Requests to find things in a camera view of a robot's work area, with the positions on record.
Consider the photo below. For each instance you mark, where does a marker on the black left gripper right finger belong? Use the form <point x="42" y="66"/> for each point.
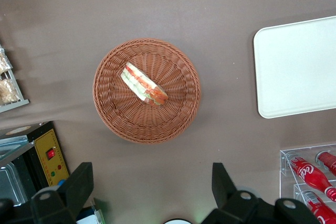
<point x="225" y="190"/>

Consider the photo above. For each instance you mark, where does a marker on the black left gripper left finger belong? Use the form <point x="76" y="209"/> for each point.
<point x="76" y="182"/>

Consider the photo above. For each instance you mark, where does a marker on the triangle sandwich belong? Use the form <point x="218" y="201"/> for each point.
<point x="141" y="85"/>

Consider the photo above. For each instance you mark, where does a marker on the brown round wicker basket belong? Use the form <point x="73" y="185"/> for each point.
<point x="157" y="127"/>

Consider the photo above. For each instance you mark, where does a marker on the beige plastic tray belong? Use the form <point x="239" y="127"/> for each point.
<point x="296" y="69"/>

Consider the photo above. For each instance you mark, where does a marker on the black food warmer yellow panel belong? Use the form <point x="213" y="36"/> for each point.
<point x="50" y="140"/>

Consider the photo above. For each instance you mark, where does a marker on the clear acrylic bottle rack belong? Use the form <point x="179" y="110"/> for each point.
<point x="286" y="171"/>

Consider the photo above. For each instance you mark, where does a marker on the steel food pan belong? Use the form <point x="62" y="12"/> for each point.
<point x="11" y="184"/>

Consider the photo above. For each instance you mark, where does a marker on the red cola bottle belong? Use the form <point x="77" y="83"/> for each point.
<point x="316" y="208"/>
<point x="329" y="161"/>
<point x="309" y="174"/>

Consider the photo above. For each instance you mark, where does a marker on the puffed rice snack pack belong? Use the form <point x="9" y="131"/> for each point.
<point x="4" y="62"/>
<point x="9" y="90"/>

